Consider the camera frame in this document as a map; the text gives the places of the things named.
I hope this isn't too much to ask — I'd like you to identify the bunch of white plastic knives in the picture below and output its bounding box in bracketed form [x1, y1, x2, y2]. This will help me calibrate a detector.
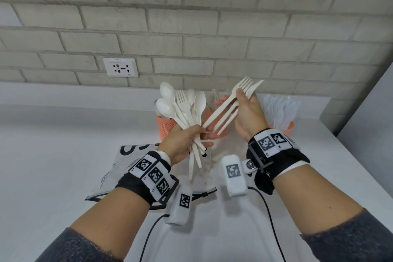
[263, 94, 301, 130]

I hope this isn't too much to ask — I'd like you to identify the person's right forearm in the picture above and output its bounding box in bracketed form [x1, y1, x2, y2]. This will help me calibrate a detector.
[271, 165, 393, 262]

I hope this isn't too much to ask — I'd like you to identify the black left camera cable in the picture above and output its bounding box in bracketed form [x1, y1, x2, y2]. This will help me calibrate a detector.
[140, 214, 170, 262]

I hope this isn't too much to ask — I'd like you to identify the orange mesh fork cup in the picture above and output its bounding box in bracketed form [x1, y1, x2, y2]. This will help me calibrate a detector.
[202, 108, 230, 140]

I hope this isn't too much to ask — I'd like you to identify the black wristband with markers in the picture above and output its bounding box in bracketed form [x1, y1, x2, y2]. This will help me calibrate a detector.
[115, 150, 180, 207]
[247, 129, 311, 195]

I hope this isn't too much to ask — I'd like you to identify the grey cabinet panel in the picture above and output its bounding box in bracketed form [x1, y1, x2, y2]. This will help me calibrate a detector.
[336, 62, 393, 185]

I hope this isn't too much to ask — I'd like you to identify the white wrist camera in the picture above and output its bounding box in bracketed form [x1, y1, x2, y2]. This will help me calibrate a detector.
[165, 185, 193, 227]
[221, 154, 255, 198]

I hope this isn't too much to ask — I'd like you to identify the black camera cable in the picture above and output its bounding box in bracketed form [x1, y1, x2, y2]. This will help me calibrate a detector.
[140, 214, 170, 262]
[247, 186, 286, 262]

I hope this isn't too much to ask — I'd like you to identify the person's right hand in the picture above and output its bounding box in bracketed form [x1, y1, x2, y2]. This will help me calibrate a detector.
[214, 88, 270, 142]

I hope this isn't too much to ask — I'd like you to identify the person's left hand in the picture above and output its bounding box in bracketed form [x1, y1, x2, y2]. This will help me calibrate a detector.
[156, 125, 214, 167]

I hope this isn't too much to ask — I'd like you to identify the person's left forearm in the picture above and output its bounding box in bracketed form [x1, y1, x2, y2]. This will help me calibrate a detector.
[35, 186, 151, 262]

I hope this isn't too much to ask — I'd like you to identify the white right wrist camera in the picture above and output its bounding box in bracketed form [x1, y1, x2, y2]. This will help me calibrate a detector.
[221, 154, 255, 198]

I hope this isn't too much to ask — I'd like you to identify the black left wristband with markers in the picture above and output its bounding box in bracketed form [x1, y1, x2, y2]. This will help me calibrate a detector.
[115, 150, 180, 207]

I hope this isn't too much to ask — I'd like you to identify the grey zip pouch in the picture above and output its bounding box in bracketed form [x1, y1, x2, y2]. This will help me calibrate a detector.
[85, 143, 217, 210]

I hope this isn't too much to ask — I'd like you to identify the black right camera cable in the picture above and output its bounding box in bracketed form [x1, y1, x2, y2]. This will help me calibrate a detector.
[247, 186, 286, 262]

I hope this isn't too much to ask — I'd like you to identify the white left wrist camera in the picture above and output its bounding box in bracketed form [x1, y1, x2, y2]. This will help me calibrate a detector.
[165, 185, 193, 227]

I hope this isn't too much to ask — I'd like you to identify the black right wristband with markers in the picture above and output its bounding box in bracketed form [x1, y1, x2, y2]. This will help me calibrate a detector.
[247, 129, 311, 195]

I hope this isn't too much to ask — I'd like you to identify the orange mesh spoon cup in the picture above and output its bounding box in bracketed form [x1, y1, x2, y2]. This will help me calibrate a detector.
[156, 113, 182, 139]

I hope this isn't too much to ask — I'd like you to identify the white wall socket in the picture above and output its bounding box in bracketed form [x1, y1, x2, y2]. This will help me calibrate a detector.
[103, 57, 139, 79]

